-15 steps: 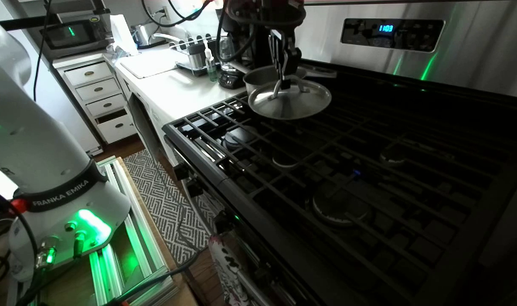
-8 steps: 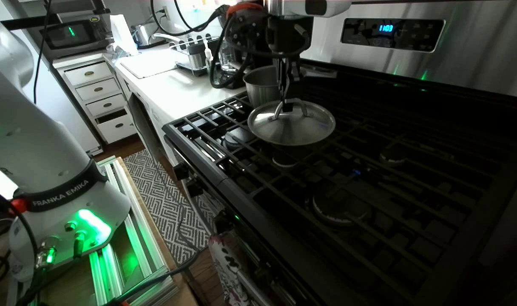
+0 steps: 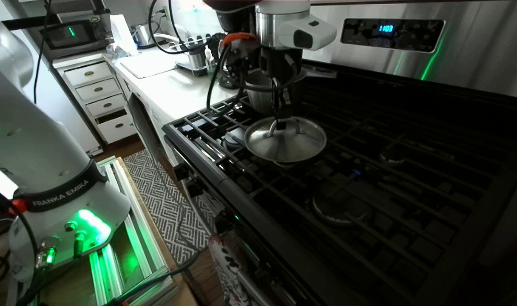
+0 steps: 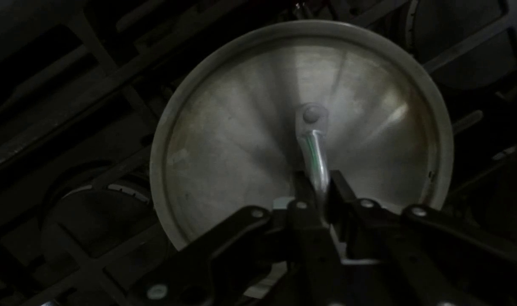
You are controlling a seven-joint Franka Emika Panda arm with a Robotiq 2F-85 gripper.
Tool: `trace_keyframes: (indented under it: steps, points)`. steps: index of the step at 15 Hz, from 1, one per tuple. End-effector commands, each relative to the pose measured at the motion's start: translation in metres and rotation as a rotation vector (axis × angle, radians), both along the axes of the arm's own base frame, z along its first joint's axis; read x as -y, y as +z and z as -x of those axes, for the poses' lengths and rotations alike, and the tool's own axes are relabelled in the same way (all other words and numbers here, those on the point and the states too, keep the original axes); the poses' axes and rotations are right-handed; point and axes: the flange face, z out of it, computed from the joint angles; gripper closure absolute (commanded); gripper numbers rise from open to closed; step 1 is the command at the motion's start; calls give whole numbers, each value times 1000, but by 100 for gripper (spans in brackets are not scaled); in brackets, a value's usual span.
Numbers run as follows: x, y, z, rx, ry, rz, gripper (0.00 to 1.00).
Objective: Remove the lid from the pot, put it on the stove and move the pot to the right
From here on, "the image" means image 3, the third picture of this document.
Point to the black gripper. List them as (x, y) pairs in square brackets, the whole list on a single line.
[(281, 68)]

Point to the stainless steel pot lid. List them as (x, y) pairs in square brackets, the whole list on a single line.
[(295, 141)]

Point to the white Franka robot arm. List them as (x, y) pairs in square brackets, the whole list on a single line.
[(43, 141)]

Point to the black stove knob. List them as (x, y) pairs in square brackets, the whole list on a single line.
[(225, 221), (183, 172), (193, 187)]

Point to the black gas stove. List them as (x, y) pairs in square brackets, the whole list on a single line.
[(418, 238)]

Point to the countertop utensil holder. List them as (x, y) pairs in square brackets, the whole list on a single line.
[(196, 56)]

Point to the white countertop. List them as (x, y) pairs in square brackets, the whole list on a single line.
[(174, 93)]

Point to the round gas burner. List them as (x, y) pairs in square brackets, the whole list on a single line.
[(341, 204), (395, 153)]

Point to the white cutting board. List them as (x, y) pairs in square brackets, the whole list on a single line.
[(149, 63)]

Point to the grey patterned rug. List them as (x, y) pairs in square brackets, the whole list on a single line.
[(168, 209)]

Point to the printed hanging dish towel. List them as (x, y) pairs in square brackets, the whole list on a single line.
[(234, 272)]

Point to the white drawer cabinet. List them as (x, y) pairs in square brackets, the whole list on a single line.
[(103, 102)]

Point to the black toaster oven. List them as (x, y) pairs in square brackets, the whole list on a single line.
[(72, 34)]

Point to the aluminium robot stand frame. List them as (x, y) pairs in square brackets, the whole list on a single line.
[(115, 265)]

